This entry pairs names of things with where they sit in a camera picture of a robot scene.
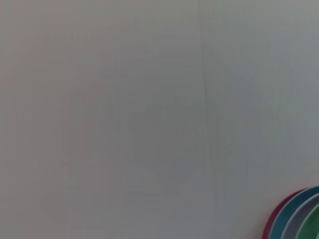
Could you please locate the red plate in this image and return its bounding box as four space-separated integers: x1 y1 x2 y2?
261 187 310 239

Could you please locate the light green plate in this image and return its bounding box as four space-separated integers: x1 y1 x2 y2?
296 203 319 239

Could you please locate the blue plate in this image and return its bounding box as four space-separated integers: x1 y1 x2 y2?
269 184 319 239

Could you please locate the purple plate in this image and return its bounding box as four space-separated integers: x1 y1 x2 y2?
281 193 319 239

